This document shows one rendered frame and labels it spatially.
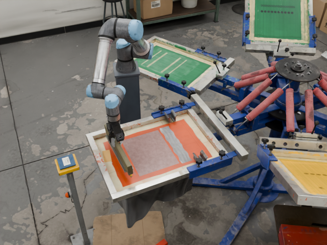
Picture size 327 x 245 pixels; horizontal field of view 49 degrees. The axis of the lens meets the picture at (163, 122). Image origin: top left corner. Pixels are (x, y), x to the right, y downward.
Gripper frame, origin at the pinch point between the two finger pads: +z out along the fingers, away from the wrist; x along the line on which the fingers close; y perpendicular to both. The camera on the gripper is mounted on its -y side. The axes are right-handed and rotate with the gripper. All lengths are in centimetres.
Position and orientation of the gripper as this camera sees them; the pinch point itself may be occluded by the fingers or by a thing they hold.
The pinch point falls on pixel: (117, 145)
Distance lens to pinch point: 219.1
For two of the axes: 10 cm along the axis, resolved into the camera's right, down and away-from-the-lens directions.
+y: -4.1, -6.1, 6.8
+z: -0.1, 7.5, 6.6
